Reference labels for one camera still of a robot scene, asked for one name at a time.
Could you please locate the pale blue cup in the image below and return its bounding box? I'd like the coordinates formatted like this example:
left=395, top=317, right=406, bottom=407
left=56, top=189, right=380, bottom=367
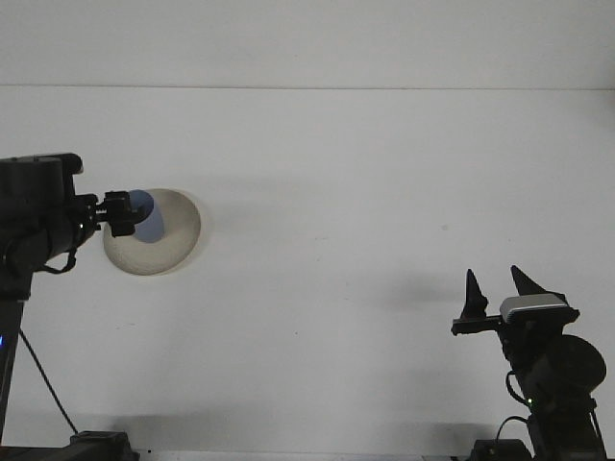
left=130, top=189, right=167, bottom=245

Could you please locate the pale round plate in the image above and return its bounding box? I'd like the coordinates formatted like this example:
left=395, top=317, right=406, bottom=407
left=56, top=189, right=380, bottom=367
left=101, top=187, right=210, bottom=279

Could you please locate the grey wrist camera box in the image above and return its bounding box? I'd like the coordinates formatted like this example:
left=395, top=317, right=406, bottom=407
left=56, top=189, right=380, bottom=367
left=56, top=152, right=85, bottom=176
left=499, top=293, right=580, bottom=329

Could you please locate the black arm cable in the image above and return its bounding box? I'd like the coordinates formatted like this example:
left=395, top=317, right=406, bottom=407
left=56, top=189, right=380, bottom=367
left=494, top=370, right=530, bottom=446
left=17, top=246, right=80, bottom=432

